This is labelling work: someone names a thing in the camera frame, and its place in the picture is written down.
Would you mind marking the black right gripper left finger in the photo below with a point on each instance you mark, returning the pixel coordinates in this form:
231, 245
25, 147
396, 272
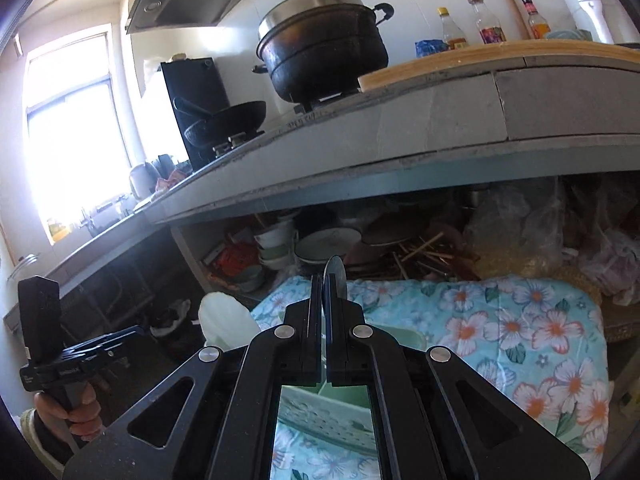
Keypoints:
215, 416

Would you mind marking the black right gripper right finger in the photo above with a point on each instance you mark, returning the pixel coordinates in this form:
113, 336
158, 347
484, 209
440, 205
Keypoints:
433, 416

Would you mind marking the cream plastic ladle spoon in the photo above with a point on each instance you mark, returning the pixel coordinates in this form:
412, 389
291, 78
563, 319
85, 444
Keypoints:
225, 323

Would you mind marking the metal spoon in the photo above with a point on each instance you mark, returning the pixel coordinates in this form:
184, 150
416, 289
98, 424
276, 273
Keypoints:
334, 280

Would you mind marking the person's left sleeve forearm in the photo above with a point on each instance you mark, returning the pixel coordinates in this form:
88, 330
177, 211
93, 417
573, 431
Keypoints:
51, 451

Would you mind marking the grey stone kitchen counter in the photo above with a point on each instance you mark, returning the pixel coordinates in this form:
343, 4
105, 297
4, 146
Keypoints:
537, 116

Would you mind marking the person's left hand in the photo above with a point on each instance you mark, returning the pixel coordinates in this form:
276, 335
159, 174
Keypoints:
84, 421

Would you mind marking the mint green utensil holder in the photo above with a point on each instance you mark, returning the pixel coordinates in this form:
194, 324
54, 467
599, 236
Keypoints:
338, 415

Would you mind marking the floral teal tablecloth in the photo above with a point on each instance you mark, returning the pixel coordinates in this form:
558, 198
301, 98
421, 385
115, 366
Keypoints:
539, 342

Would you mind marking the stacked white bowls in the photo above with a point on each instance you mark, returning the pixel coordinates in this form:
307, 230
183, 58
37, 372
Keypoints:
275, 245

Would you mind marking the clear plastic bags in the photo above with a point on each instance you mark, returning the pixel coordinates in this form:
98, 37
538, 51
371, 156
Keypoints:
581, 229

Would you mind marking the black wok pan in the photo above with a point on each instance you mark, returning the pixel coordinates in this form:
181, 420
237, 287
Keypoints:
210, 129

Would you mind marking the black splash guard panel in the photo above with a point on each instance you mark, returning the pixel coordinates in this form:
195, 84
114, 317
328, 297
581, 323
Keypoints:
197, 81

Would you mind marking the wooden cutting board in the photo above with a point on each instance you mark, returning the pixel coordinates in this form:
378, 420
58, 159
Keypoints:
506, 51

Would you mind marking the blue snack bag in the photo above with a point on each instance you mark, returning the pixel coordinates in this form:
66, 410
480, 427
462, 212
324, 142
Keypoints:
427, 47

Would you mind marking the yellow cap sauce bottle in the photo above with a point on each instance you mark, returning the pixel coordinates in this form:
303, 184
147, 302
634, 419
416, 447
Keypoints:
452, 34

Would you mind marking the large black cooking pot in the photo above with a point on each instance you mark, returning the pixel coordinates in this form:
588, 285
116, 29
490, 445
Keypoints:
314, 50

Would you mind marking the clear glass oil bottle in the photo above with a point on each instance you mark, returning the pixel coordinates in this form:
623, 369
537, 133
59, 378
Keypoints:
487, 23

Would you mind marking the red cap sauce bottle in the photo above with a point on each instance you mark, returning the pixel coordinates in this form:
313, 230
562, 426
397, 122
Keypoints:
537, 23

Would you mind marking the white electric kettle appliance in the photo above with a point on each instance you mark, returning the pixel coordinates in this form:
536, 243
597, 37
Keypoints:
607, 21

